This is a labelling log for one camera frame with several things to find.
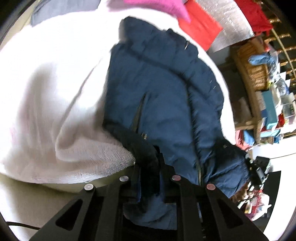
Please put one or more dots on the grey garment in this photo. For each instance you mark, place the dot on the grey garment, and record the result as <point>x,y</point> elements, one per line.
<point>47,9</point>

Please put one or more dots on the red cloth on headboard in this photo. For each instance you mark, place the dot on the red cloth on headboard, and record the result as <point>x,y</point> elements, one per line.
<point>255,16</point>

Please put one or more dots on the red pillow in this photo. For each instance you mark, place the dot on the red pillow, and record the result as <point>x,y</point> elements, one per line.
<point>202,28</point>

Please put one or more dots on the white fleece blanket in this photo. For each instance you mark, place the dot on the white fleece blanket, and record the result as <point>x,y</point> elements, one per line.
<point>52,79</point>

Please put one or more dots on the silver quilted foil mat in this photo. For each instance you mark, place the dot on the silver quilted foil mat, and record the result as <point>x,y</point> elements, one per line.
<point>227,13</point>

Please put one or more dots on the navy blue padded jacket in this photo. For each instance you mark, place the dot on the navy blue padded jacket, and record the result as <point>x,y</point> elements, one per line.
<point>161,94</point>

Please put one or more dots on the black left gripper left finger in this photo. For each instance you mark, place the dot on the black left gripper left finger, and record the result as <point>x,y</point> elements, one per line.
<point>95,214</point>

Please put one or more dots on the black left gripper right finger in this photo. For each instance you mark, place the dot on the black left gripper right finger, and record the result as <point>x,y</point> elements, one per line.
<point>205,213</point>

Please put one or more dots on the magenta pillow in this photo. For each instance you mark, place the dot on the magenta pillow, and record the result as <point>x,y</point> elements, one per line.
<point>172,7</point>

